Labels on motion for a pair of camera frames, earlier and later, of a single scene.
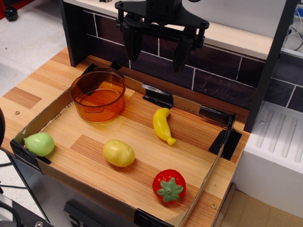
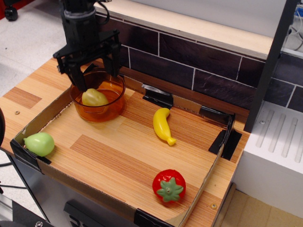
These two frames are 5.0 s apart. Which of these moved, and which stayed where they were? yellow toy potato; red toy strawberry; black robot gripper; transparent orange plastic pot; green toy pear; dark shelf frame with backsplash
Moved: black robot gripper; yellow toy potato
Stayed: red toy strawberry; dark shelf frame with backsplash; transparent orange plastic pot; green toy pear
